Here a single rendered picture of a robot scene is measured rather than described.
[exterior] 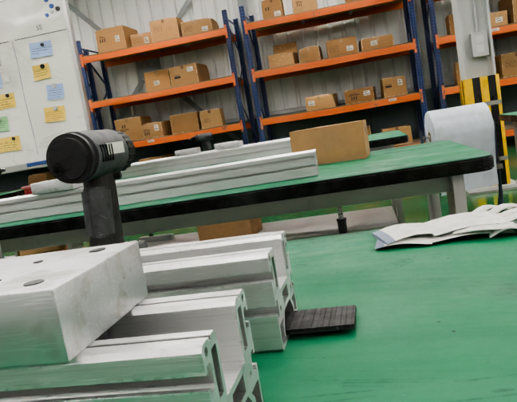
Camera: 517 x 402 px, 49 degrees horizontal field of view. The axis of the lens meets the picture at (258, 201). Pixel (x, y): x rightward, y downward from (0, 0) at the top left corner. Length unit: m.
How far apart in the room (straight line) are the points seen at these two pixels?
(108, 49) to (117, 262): 10.52
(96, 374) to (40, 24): 3.38
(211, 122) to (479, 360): 9.80
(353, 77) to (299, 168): 8.91
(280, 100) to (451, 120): 7.21
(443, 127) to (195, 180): 2.25
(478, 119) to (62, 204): 2.70
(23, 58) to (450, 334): 3.38
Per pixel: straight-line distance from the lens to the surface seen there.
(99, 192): 0.71
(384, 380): 0.43
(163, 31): 10.43
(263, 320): 0.49
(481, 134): 3.93
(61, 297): 0.32
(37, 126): 3.65
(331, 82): 10.80
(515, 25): 10.02
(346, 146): 2.33
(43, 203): 2.19
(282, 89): 10.90
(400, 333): 0.50
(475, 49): 6.02
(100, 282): 0.35
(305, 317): 0.54
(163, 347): 0.31
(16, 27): 3.73
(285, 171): 1.91
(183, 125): 10.32
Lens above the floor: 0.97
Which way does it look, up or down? 7 degrees down
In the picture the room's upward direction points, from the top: 10 degrees counter-clockwise
